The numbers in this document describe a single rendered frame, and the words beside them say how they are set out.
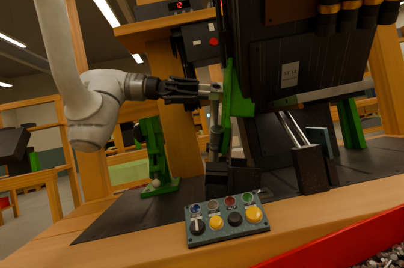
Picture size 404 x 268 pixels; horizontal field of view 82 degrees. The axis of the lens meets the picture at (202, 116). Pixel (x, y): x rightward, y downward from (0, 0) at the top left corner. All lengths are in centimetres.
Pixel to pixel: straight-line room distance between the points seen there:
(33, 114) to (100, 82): 1170
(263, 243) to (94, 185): 82
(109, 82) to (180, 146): 43
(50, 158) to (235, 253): 1181
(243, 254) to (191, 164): 62
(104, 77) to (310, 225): 65
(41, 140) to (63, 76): 1166
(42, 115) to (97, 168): 1117
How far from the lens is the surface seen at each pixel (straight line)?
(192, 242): 46
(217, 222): 46
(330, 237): 41
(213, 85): 76
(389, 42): 136
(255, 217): 46
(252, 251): 47
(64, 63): 62
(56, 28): 63
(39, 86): 1243
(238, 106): 66
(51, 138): 1207
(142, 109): 113
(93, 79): 78
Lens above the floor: 112
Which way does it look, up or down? 1 degrees up
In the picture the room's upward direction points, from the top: 12 degrees counter-clockwise
